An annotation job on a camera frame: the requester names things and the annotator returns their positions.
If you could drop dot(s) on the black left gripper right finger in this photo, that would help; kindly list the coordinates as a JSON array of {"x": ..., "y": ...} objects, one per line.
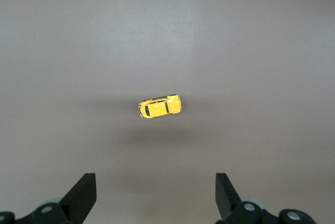
[{"x": 227, "y": 203}]

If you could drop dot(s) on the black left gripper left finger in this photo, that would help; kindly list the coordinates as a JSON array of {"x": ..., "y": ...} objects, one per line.
[{"x": 78, "y": 197}]

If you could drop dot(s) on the yellow beetle toy car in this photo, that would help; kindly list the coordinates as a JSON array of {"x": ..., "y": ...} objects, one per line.
[{"x": 157, "y": 109}]

